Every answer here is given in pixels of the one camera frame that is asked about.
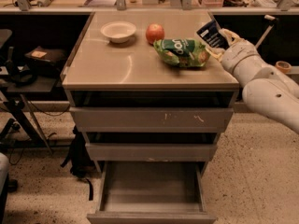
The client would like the white bowl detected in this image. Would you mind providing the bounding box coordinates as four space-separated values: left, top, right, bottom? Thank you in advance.
100 21 136 44

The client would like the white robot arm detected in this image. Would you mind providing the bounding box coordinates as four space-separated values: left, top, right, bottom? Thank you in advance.
207 29 299 133

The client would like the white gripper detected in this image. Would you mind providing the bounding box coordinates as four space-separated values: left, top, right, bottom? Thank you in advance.
206 28 259 74

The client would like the black side table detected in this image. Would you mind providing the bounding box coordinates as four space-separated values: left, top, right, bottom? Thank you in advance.
0 64 64 151

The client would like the green chip bag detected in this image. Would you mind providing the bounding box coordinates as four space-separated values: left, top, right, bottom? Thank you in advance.
153 38 210 68

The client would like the grey middle drawer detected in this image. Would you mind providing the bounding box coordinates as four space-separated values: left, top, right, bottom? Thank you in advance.
86 143 217 161

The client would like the red apple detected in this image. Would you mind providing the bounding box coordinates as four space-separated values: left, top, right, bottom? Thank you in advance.
146 23 164 45

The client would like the black box with label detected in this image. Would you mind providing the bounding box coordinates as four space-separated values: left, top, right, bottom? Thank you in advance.
25 46 67 67

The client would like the orange tape roll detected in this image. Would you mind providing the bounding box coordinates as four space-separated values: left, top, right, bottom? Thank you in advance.
275 61 292 74

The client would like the grey top drawer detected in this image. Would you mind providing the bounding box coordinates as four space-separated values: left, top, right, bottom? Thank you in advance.
70 107 233 133

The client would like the grey drawer cabinet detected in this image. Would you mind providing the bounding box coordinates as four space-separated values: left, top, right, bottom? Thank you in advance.
63 9 239 174

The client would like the grey open bottom drawer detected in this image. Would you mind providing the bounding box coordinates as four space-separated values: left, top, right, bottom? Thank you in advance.
87 161 216 224

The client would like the black backpack on floor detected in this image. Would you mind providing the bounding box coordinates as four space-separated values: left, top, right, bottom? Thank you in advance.
61 127 94 201

